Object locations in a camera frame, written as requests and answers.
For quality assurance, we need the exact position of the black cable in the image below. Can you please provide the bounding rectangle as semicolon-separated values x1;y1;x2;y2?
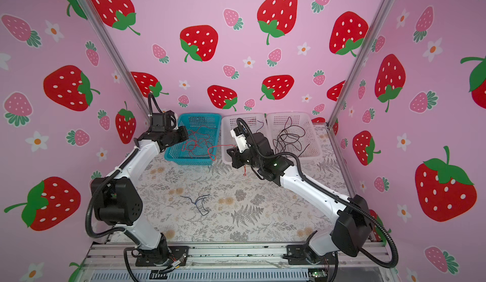
276;116;306;154
274;124;311;159

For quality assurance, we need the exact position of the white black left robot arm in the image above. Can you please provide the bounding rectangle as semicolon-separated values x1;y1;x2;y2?
85;93;189;266

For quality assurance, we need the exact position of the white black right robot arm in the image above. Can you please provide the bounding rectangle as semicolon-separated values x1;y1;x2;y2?
227;118;399;269

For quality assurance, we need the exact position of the teal plastic basket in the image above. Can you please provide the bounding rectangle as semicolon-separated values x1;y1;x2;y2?
165;113;221;166

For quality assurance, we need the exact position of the white middle plastic basket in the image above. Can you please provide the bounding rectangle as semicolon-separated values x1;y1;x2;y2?
219;113;272;166

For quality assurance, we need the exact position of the white plastic basket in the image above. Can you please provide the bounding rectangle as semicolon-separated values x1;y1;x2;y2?
267;112;323;163
219;113;272;166

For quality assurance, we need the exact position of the white right plastic basket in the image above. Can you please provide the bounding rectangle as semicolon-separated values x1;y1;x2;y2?
267;112;323;163

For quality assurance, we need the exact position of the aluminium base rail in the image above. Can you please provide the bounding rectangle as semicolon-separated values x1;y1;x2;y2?
74;242;399;281

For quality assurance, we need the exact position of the aluminium left corner post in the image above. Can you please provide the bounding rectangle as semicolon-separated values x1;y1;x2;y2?
77;0;150;123

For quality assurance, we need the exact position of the aluminium corner post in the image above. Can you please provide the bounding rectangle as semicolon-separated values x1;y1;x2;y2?
327;0;396;129
77;0;150;123

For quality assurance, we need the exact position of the aluminium right corner post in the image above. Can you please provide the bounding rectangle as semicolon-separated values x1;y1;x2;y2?
327;0;396;129

